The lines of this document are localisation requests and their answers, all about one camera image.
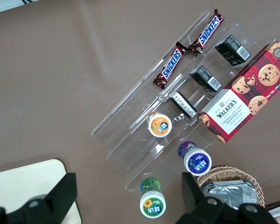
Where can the aluminium foil tray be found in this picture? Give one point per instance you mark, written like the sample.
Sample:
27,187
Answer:
231,192

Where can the light tan wicker basket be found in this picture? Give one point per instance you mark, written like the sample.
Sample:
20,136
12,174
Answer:
226,171

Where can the clear acrylic stepped stand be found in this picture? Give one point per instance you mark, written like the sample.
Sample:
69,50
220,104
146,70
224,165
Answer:
135,130

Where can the purple lid yogurt cup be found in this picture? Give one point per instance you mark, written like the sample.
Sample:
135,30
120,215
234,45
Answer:
197,162

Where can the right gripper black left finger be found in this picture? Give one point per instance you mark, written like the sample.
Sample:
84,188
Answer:
49,210

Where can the small black box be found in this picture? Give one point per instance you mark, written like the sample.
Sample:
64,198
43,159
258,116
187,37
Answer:
233,50
183,105
205,79

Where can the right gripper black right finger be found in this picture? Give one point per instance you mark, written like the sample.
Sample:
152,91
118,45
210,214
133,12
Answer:
200,212

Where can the red Walkers shortbread box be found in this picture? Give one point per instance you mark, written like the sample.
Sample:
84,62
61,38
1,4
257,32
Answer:
245,93

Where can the white cloth with black stripes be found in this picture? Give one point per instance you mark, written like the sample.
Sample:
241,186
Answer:
4,5

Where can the beige plastic tray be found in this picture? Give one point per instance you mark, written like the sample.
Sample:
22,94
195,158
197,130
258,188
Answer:
25,177

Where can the green lid yogurt cup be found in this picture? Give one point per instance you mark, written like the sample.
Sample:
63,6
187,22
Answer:
152,203

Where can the orange lid yogurt cup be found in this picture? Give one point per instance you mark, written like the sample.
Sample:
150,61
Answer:
160,126

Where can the Snickers chocolate bar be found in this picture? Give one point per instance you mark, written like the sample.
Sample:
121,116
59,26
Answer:
207,32
171,66

